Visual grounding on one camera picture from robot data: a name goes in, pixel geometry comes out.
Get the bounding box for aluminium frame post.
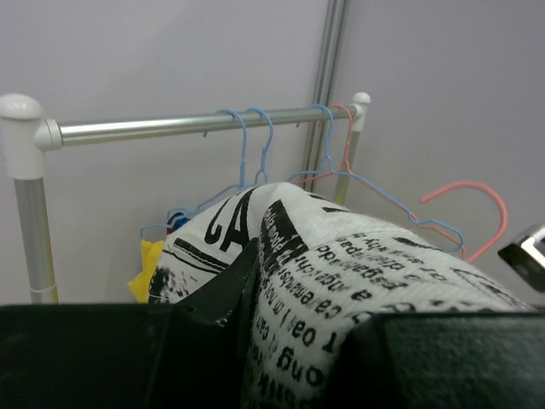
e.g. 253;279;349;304
301;0;351;170

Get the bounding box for newspaper print trousers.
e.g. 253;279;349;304
149;182;529;408

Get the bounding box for white clothes rack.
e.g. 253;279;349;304
1;92;370;304

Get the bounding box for blue patterned garment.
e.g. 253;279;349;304
166;209;191;234

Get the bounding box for yellow garment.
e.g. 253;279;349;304
128;239;164;303

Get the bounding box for pink wire hanger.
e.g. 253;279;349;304
419;180;509;263
286;104;359;185

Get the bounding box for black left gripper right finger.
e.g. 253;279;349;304
327;312;544;408

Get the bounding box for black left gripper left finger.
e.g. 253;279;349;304
1;245;259;408

